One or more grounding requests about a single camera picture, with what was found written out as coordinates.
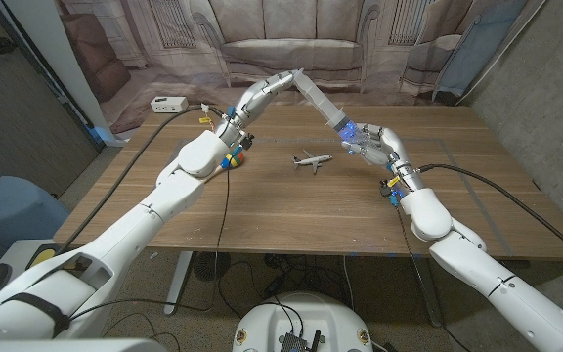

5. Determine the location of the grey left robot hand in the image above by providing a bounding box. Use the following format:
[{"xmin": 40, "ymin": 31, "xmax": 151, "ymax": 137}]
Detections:
[{"xmin": 229, "ymin": 69, "xmax": 305, "ymax": 131}]

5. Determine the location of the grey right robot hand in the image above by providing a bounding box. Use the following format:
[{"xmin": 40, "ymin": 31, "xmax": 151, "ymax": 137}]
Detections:
[{"xmin": 340, "ymin": 122, "xmax": 410, "ymax": 170}]

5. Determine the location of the clear plastic syringe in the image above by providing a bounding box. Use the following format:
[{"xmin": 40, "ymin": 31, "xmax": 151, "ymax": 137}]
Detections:
[{"xmin": 293, "ymin": 67, "xmax": 361, "ymax": 143}]

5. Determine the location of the white toy plane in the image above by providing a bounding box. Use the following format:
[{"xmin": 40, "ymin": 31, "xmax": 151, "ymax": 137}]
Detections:
[{"xmin": 292, "ymin": 150, "xmax": 334, "ymax": 175}]

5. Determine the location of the grey tape outline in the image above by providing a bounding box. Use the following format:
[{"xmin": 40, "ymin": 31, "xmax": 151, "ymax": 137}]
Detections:
[{"xmin": 144, "ymin": 136, "xmax": 512, "ymax": 258}]

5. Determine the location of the colourful striped wooden maraca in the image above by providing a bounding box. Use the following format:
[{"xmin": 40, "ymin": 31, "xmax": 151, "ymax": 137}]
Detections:
[{"xmin": 207, "ymin": 149, "xmax": 246, "ymax": 185}]

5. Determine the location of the printed living room backdrop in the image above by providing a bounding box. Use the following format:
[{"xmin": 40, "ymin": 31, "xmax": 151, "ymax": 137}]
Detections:
[{"xmin": 56, "ymin": 0, "xmax": 532, "ymax": 136}]

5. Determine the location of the white power box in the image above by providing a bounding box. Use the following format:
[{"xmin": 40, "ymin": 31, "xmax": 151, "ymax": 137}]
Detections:
[{"xmin": 150, "ymin": 96, "xmax": 190, "ymax": 114}]

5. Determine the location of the grey table leg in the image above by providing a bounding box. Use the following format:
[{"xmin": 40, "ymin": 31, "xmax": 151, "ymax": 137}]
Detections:
[{"xmin": 411, "ymin": 257, "xmax": 445, "ymax": 328}]

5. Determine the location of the black round floor fan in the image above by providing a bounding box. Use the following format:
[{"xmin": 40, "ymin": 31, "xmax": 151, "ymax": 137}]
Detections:
[{"xmin": 193, "ymin": 251, "xmax": 233, "ymax": 283}]

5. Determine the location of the white table leg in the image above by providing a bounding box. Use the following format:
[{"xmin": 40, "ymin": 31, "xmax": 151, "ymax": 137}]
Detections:
[{"xmin": 163, "ymin": 251, "xmax": 194, "ymax": 317}]

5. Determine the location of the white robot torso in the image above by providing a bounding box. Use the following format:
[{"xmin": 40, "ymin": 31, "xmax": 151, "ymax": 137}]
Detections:
[{"xmin": 232, "ymin": 291, "xmax": 374, "ymax": 352}]

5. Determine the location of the yellow black foot pedal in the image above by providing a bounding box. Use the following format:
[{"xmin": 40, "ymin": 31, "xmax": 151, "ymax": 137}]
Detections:
[{"xmin": 25, "ymin": 243, "xmax": 63, "ymax": 273}]

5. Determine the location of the blue padded chair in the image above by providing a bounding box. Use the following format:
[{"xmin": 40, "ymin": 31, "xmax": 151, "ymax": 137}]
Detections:
[{"xmin": 0, "ymin": 175, "xmax": 71, "ymax": 275}]

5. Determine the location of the white pedal platform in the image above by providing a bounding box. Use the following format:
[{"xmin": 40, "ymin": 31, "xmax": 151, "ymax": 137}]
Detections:
[{"xmin": 0, "ymin": 238, "xmax": 63, "ymax": 289}]

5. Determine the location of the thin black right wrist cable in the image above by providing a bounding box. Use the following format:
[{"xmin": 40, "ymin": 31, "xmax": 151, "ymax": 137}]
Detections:
[{"xmin": 396, "ymin": 204, "xmax": 473, "ymax": 352}]

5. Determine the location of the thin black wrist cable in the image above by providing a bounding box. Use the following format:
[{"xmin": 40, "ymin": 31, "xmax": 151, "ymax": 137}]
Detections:
[
  {"xmin": 396, "ymin": 204, "xmax": 473, "ymax": 352},
  {"xmin": 68, "ymin": 165, "xmax": 232, "ymax": 322}
]

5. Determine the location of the thin black left wrist cable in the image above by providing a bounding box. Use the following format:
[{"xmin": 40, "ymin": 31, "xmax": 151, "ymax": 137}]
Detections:
[{"xmin": 68, "ymin": 165, "xmax": 232, "ymax": 322}]

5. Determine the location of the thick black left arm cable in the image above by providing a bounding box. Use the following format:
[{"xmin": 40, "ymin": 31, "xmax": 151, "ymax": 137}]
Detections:
[{"xmin": 56, "ymin": 105, "xmax": 227, "ymax": 255}]

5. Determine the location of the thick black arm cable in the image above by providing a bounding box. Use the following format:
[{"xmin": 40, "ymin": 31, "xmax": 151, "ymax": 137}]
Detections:
[
  {"xmin": 417, "ymin": 163, "xmax": 563, "ymax": 268},
  {"xmin": 56, "ymin": 105, "xmax": 227, "ymax": 255}
]

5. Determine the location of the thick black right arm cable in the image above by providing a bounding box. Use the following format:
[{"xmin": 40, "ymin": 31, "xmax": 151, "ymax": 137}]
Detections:
[{"xmin": 417, "ymin": 163, "xmax": 563, "ymax": 268}]

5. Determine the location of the white floor cable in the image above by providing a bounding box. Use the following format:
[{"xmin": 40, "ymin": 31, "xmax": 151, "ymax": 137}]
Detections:
[{"xmin": 342, "ymin": 255, "xmax": 357, "ymax": 313}]

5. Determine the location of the black floor cable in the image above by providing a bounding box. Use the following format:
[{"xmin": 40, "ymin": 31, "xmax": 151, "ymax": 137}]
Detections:
[{"xmin": 216, "ymin": 260, "xmax": 266, "ymax": 320}]

